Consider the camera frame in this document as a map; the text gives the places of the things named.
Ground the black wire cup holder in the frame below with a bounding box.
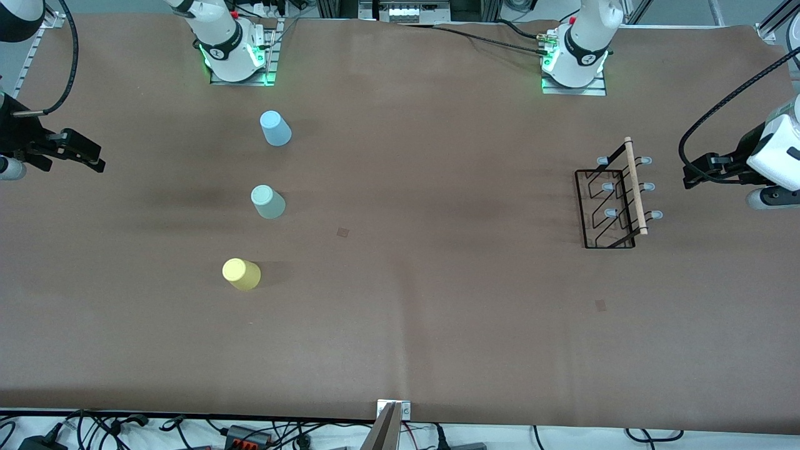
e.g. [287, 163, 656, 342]
[575, 137, 663, 249]

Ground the thick black base cable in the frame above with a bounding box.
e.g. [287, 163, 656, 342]
[494, 17, 551, 42]

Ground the aluminium frame post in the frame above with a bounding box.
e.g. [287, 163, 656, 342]
[316, 0, 360, 19]

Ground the aluminium corner profile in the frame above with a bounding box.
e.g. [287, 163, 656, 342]
[755, 0, 800, 44]

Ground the aluminium side rail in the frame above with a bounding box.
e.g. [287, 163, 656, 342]
[11, 11, 66, 101]

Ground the brown table mat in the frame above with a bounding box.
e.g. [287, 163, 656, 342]
[0, 14, 800, 433]

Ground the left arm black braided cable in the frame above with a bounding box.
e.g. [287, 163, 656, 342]
[679, 47, 800, 183]

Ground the slanted aluminium profile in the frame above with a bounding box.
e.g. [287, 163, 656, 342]
[625, 0, 654, 26]

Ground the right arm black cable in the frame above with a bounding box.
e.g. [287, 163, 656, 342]
[12, 0, 79, 118]

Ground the black looped cable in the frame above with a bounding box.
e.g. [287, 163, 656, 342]
[625, 428, 683, 444]

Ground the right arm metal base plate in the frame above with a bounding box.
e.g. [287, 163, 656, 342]
[209, 17, 285, 86]

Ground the device with white connectors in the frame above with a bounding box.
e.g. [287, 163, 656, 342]
[359, 0, 452, 24]

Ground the black box with orange levers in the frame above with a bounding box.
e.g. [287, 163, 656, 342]
[225, 425, 274, 449]

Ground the yellow plastic cup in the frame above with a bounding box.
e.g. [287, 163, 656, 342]
[222, 258, 262, 291]

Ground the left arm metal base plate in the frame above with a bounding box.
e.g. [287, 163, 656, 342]
[541, 70, 608, 96]

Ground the black power adapter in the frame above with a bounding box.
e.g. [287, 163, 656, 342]
[17, 434, 68, 450]

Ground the mint green plastic cup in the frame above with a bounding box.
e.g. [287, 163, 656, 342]
[251, 185, 286, 219]

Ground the grey angled metal bar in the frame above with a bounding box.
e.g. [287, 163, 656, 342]
[361, 402, 402, 450]

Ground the light blue plastic cup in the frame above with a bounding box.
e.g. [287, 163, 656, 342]
[259, 111, 293, 147]

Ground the thin black base cable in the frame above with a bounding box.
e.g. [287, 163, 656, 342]
[400, 22, 551, 58]

